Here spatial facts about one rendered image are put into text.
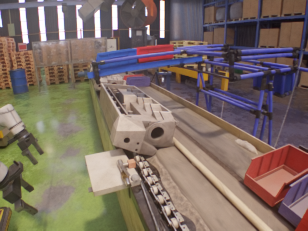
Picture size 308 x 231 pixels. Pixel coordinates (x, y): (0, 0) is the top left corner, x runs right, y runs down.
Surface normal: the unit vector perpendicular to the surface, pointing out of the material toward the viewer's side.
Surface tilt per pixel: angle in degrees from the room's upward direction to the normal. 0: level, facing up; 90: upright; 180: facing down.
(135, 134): 90
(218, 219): 0
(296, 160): 88
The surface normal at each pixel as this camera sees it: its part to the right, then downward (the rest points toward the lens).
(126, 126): 0.34, -0.55
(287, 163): -0.94, 0.10
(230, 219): 0.00, -0.93
